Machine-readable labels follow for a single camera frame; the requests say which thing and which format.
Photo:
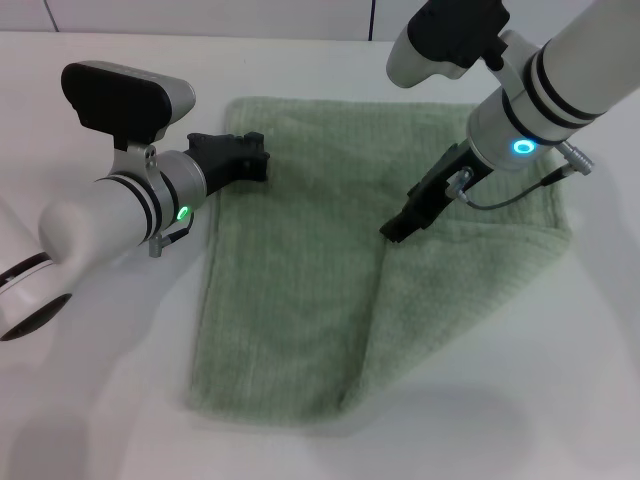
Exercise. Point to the green terry towel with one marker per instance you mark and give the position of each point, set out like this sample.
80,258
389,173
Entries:
310,280

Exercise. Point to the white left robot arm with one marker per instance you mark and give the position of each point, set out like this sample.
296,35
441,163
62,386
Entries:
95,220

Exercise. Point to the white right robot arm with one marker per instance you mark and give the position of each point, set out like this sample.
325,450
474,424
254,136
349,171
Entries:
565,70

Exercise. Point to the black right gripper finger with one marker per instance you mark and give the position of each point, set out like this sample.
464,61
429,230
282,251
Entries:
409,233
396,227

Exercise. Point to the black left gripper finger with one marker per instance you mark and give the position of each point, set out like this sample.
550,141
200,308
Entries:
254,141
257,168

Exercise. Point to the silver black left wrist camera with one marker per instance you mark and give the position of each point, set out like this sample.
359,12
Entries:
115,100

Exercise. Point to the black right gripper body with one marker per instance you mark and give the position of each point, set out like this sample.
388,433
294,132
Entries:
432,200

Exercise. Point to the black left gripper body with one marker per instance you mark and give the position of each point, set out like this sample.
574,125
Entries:
220,160

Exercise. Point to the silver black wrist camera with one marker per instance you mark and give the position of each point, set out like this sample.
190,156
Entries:
445,35
115,100

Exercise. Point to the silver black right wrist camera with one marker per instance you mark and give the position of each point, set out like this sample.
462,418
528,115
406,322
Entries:
445,35

